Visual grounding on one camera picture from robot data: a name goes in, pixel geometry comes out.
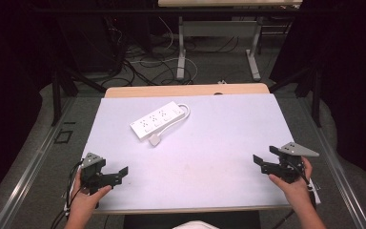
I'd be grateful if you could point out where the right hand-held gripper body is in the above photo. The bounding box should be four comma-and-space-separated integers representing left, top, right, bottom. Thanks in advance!
262, 141, 320, 184

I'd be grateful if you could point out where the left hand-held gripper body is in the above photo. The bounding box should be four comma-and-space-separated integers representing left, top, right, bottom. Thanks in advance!
80, 152, 123, 196

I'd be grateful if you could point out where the white power plug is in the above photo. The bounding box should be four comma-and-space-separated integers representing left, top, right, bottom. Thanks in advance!
148, 134, 162, 148

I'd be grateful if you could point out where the white power strip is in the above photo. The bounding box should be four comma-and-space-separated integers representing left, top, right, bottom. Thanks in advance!
130, 101, 187, 141

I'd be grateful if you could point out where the white power strip cable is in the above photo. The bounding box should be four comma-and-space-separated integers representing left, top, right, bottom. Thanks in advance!
157, 103, 192, 137

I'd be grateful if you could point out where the person's right hand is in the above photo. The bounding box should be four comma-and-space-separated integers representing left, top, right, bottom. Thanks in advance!
268, 156, 315, 209

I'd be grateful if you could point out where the person's left hand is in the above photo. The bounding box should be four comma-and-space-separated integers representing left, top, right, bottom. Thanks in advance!
70, 171, 113, 220

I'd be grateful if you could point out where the white table cover sheet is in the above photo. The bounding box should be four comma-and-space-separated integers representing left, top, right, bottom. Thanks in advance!
75, 93, 322, 212

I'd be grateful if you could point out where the black metal stand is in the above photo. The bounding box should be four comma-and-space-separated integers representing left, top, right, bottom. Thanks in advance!
51, 61, 108, 127
268, 61, 322, 129

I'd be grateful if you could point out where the person's white clothing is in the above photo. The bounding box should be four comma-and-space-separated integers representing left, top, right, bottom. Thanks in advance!
173, 219, 221, 229

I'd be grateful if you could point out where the desk with white legs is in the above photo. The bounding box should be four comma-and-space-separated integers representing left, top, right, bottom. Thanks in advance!
157, 0, 303, 82

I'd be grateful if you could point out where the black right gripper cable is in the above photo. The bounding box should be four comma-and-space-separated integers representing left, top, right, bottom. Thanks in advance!
270, 160, 317, 229

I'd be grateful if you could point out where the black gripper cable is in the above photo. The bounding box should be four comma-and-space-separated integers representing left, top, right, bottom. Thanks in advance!
50, 159, 84, 229
270, 160, 317, 229

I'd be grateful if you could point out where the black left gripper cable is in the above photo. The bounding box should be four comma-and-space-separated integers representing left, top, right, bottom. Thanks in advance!
50, 159, 84, 229

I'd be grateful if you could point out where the black floor socket frame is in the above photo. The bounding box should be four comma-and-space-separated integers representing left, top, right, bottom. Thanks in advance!
53, 129, 74, 145

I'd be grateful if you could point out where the metal floor rail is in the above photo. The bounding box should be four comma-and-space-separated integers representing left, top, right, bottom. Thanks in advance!
298, 96, 366, 229
0, 96, 77, 229

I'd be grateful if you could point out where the bundle of black floor cables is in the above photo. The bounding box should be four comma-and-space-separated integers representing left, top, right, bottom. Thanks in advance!
103, 17, 241, 88

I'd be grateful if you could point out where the white floor cable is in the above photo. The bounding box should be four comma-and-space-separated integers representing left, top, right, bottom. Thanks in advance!
129, 16, 199, 84

